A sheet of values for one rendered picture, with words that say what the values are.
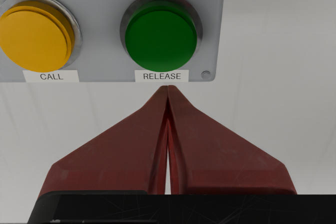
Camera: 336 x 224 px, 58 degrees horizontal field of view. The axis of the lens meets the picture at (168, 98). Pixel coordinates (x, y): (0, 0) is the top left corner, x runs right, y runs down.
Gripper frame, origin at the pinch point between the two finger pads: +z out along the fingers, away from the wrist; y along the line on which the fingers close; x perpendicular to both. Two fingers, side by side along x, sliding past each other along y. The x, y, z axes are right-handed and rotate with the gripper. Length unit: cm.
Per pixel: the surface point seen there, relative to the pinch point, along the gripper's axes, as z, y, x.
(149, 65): 5.5, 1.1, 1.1
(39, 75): 6.6, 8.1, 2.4
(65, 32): 5.7, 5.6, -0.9
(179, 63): 5.5, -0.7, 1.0
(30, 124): 16.7, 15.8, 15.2
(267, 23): 16.8, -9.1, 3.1
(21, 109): 16.7, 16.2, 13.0
